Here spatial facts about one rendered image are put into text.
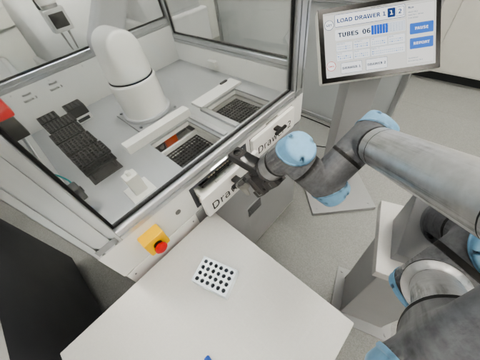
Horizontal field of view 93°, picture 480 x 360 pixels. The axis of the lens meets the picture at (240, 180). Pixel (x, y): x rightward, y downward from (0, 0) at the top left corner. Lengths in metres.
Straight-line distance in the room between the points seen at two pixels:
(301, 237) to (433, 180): 1.39
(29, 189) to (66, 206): 0.08
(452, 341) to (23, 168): 0.62
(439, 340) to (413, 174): 0.20
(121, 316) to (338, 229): 1.39
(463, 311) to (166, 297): 0.74
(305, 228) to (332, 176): 1.23
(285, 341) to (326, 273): 0.92
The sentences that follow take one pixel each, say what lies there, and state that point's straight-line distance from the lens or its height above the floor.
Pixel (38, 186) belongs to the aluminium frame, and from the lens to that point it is 0.59.
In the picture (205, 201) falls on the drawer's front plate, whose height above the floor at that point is 0.91.
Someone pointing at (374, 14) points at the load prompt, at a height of 1.16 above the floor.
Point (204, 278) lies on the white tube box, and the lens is 0.78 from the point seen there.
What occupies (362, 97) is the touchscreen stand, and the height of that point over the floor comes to 0.79.
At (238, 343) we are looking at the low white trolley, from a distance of 0.77.
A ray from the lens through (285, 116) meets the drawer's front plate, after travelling 1.05.
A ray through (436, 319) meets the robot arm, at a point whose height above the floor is 1.28.
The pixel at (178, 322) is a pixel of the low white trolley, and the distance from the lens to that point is 0.81.
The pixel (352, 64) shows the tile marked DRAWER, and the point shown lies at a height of 1.01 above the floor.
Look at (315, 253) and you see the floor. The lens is 1.66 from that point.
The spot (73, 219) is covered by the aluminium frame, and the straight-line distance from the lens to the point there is 0.66.
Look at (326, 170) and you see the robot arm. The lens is 0.52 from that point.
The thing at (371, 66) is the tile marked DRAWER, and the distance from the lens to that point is 1.29.
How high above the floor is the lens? 1.52
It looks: 49 degrees down
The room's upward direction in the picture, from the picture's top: 11 degrees counter-clockwise
